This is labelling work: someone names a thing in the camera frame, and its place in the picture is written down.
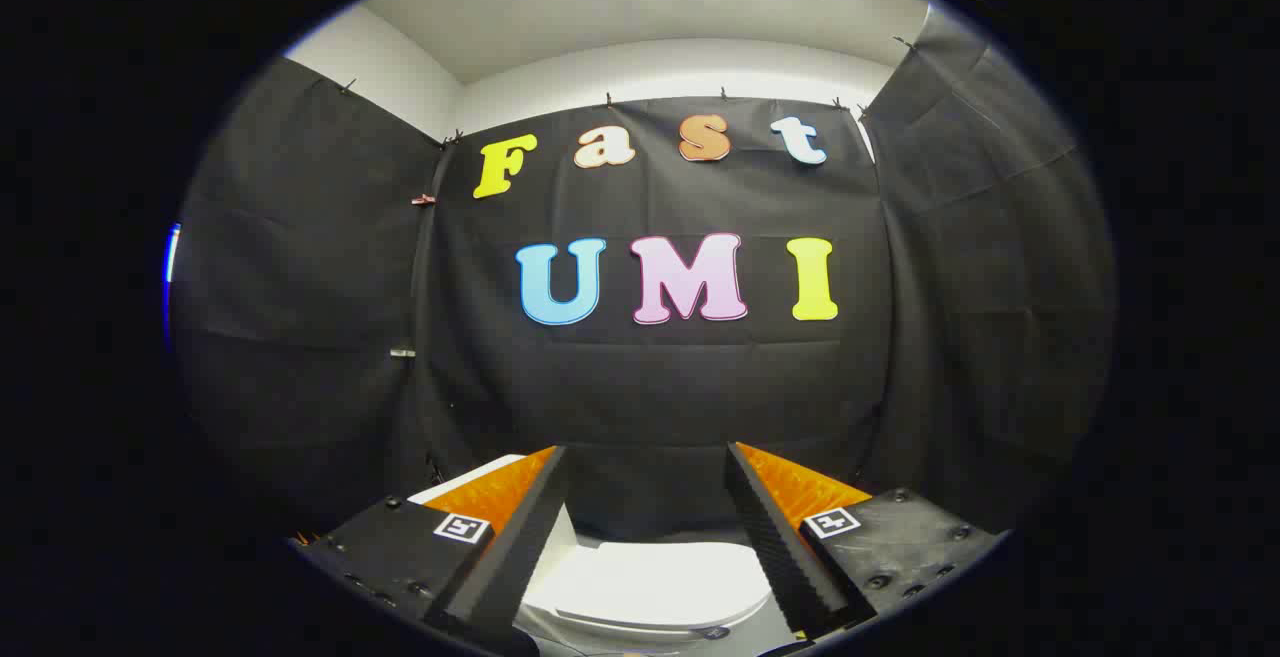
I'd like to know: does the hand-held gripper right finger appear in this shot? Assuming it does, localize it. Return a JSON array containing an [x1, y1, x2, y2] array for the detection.
[[725, 442, 1006, 643]]

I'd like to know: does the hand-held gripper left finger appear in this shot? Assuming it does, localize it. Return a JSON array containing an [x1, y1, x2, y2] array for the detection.
[[295, 445, 571, 657]]

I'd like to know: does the white toilet lid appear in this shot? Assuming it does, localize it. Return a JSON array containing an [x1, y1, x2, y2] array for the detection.
[[525, 540, 773, 638]]

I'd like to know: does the white toilet tank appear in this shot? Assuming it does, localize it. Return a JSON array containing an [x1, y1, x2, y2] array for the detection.
[[408, 454, 579, 598]]

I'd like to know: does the black backdrop cloth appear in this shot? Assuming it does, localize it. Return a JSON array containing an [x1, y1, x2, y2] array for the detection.
[[168, 7, 1116, 548]]

